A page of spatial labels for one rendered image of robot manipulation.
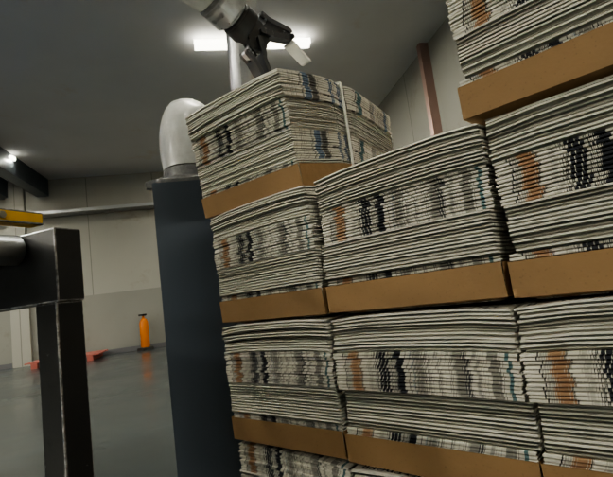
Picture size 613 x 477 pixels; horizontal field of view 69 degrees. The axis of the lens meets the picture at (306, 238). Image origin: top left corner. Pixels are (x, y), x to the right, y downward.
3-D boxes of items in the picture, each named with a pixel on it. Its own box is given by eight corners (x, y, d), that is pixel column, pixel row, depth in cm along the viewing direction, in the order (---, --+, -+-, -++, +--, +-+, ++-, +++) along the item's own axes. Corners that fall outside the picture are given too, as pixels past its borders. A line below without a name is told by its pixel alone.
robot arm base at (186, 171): (150, 199, 143) (149, 182, 144) (221, 193, 147) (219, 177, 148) (140, 185, 125) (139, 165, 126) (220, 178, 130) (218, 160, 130)
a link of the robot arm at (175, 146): (164, 179, 143) (158, 114, 146) (221, 176, 148) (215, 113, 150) (159, 164, 128) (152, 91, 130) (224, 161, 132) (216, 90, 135)
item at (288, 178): (255, 212, 111) (252, 195, 111) (351, 183, 92) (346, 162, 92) (203, 219, 98) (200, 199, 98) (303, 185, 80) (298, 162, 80)
